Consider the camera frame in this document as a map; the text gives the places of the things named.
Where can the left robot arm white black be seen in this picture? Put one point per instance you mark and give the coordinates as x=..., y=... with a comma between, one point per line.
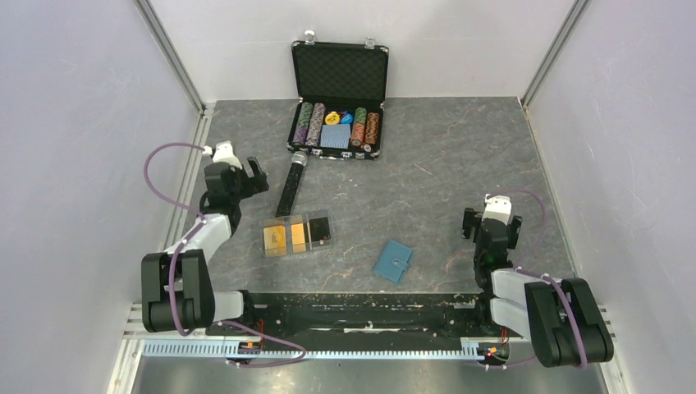
x=176, y=289

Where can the light blue card holder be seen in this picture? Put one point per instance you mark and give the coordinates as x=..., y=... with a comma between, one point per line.
x=394, y=262

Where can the black microphone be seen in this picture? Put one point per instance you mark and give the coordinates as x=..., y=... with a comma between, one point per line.
x=299, y=161

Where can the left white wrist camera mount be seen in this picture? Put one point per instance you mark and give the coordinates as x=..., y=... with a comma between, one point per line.
x=223, y=152

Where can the blue playing card deck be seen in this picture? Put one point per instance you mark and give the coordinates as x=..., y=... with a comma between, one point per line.
x=335, y=136

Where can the black poker chip case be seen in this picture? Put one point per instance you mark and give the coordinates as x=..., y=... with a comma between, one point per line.
x=344, y=77

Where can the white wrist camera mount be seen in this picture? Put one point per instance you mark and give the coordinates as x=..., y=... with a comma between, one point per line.
x=497, y=207
x=223, y=152

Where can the clear box with gold cards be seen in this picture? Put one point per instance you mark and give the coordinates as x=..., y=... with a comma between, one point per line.
x=296, y=234

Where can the blue round chip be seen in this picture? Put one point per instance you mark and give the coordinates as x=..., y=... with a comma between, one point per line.
x=346, y=118

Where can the pink grey chip stack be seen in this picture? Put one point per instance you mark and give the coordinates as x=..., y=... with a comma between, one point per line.
x=315, y=124

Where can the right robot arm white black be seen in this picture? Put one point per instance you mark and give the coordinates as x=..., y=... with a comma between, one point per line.
x=559, y=317

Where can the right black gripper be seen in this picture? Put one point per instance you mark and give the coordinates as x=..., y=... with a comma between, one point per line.
x=472, y=218

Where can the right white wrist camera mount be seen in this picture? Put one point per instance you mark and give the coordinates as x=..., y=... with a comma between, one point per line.
x=497, y=207

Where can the brown orange chip stack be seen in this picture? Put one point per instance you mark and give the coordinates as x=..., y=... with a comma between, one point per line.
x=371, y=128

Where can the green orange chip stack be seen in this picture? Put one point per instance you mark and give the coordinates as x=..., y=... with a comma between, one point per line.
x=358, y=129

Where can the yellow dealer chip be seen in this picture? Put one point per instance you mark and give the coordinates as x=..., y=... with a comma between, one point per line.
x=333, y=118

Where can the green purple chip stack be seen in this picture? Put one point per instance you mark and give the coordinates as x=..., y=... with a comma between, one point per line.
x=302, y=125

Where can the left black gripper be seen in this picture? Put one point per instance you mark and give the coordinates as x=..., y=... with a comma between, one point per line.
x=255, y=185

